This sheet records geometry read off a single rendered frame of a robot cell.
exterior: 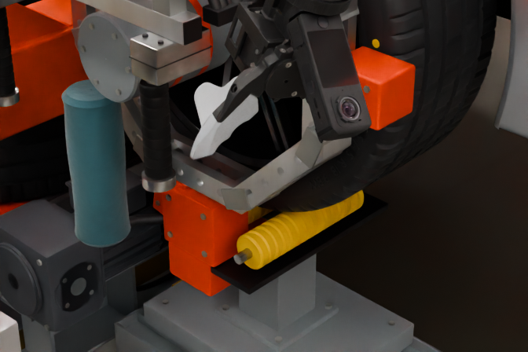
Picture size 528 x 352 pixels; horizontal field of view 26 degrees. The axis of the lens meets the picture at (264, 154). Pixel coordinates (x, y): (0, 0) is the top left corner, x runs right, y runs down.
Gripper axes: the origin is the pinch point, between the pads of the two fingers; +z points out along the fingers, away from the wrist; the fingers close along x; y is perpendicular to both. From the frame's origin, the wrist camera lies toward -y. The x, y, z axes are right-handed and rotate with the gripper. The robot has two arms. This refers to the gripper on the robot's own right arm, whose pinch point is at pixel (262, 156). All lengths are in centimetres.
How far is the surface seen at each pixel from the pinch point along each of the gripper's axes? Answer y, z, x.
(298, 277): 33, 69, -48
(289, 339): 26, 77, -45
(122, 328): 47, 95, -26
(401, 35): 23.5, 6.5, -35.8
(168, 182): 21.3, 26.3, -6.1
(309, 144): 22.1, 23.5, -27.1
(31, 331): 55, 102, -12
